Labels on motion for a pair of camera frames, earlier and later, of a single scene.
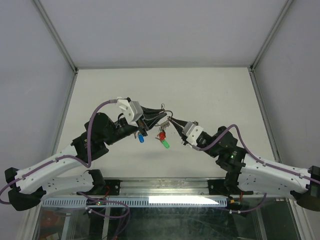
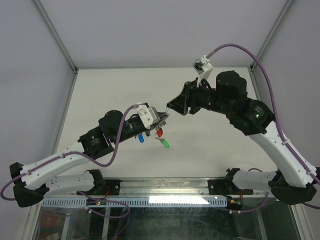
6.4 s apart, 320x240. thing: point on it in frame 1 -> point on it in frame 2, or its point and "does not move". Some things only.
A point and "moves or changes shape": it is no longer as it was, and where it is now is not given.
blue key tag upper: [141, 138] does not move
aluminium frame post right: [251, 69] does not move
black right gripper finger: [182, 123] -> [181, 103]
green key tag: [165, 143] does not move
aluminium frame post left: [57, 38] does not move
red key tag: [162, 135] moves or changes shape
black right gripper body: [203, 143] -> [201, 98]
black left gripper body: [130, 129] does not move
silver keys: [164, 124] moves or changes shape
